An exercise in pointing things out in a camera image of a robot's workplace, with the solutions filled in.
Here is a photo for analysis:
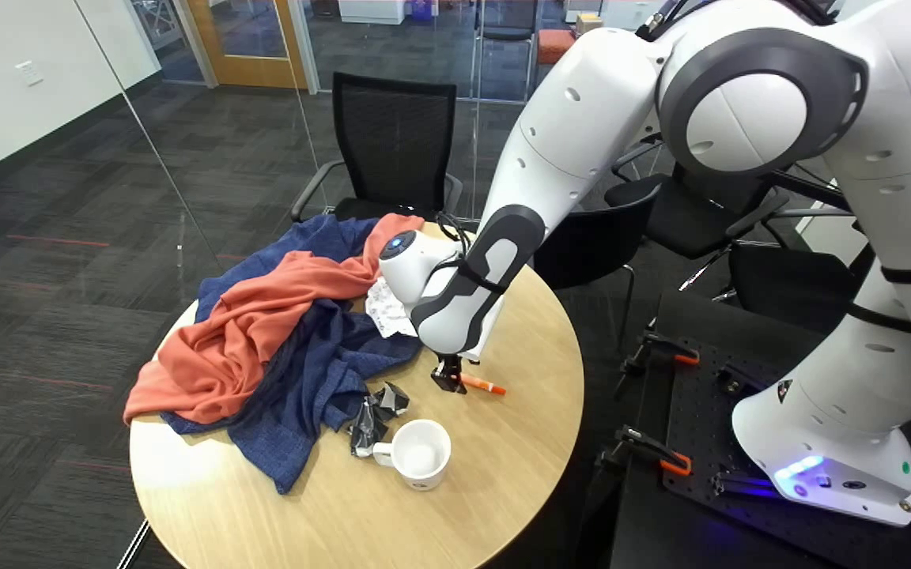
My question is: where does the white lace doily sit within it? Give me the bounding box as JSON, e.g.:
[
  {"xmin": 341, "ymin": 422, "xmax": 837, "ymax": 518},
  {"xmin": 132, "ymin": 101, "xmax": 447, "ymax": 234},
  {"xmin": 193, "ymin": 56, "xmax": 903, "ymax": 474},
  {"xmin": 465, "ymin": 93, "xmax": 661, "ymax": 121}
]
[{"xmin": 365, "ymin": 274, "xmax": 422, "ymax": 342}]

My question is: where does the crumpled dark foil wrapper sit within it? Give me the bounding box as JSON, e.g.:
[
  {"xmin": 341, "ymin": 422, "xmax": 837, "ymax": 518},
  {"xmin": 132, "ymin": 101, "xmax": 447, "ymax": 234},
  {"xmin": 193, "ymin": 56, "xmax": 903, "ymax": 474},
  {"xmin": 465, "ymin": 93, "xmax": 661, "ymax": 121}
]
[{"xmin": 345, "ymin": 381, "xmax": 414, "ymax": 462}]

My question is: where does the wooden door frame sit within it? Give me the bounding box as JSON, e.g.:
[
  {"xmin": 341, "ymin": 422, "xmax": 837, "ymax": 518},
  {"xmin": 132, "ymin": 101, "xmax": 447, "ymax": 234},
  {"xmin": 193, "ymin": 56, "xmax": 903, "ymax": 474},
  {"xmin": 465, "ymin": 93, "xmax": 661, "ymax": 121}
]
[{"xmin": 182, "ymin": 0, "xmax": 323, "ymax": 93}]

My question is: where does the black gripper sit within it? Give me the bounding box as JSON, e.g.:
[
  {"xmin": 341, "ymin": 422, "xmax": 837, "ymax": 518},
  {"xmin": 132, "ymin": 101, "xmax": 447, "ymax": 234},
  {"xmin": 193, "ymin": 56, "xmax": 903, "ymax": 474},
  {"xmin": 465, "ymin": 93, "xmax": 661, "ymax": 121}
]
[{"xmin": 431, "ymin": 350, "xmax": 471, "ymax": 397}]

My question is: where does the dark blue towel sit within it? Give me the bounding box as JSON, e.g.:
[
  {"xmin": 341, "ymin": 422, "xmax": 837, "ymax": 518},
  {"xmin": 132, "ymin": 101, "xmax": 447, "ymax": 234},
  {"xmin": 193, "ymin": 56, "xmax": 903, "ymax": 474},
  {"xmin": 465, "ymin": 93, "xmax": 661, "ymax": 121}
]
[{"xmin": 165, "ymin": 214, "xmax": 425, "ymax": 499}]

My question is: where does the coral orange towel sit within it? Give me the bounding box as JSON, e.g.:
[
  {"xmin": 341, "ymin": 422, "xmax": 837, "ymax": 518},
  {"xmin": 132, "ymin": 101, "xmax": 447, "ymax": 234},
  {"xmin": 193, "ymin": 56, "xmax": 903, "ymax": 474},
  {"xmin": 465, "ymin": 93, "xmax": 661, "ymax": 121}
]
[{"xmin": 120, "ymin": 213, "xmax": 427, "ymax": 429}]

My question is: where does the orange marker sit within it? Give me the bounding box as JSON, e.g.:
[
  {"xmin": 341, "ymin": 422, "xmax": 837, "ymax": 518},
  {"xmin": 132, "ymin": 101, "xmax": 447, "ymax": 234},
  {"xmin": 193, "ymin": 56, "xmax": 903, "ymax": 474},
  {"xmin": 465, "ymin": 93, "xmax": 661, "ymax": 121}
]
[{"xmin": 461, "ymin": 372, "xmax": 508, "ymax": 403}]

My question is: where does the chrome table base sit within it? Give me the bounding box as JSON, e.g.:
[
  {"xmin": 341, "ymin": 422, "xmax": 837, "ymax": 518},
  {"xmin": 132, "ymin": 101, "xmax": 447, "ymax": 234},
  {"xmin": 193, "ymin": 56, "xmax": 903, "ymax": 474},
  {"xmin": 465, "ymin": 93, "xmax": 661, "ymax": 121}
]
[{"xmin": 117, "ymin": 518, "xmax": 152, "ymax": 569}]

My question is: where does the black office chair with armrests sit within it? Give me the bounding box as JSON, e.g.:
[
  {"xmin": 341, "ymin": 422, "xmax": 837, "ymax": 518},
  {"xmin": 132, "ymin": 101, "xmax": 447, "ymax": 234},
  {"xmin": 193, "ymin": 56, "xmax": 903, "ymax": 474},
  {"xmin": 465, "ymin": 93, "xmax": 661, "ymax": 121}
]
[{"xmin": 291, "ymin": 70, "xmax": 465, "ymax": 227}]

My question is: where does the black clamp with orange handle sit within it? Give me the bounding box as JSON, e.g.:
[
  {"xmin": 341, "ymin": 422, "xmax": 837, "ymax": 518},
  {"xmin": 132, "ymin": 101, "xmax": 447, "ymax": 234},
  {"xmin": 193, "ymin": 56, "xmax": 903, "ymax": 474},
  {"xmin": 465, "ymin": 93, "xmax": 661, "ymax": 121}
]
[
  {"xmin": 595, "ymin": 424, "xmax": 697, "ymax": 484},
  {"xmin": 624, "ymin": 328, "xmax": 701, "ymax": 383}
]

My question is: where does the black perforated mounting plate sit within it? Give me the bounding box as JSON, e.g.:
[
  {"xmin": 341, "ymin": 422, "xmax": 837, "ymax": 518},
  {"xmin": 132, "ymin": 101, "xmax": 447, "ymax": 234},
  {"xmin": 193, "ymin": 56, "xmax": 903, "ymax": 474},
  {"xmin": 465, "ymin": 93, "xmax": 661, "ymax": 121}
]
[{"xmin": 665, "ymin": 311, "xmax": 911, "ymax": 551}]

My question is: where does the white mug with yellow print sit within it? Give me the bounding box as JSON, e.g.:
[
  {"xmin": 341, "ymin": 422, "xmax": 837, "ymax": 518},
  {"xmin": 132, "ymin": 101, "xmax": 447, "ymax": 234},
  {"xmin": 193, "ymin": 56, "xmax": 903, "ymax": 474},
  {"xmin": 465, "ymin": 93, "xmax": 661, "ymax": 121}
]
[{"xmin": 371, "ymin": 419, "xmax": 456, "ymax": 494}]

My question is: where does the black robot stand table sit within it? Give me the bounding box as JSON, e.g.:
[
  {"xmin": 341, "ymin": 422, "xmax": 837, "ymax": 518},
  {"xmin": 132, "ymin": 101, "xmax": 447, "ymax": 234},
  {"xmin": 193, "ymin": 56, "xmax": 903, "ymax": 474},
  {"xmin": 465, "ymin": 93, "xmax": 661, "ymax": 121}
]
[{"xmin": 602, "ymin": 293, "xmax": 911, "ymax": 569}]

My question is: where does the red upholstered seat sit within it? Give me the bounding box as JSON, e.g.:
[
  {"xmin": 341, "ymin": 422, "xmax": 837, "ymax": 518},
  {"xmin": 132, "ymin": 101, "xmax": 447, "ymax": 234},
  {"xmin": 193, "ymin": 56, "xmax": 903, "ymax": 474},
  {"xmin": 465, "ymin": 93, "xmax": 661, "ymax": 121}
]
[{"xmin": 536, "ymin": 24, "xmax": 581, "ymax": 70}]

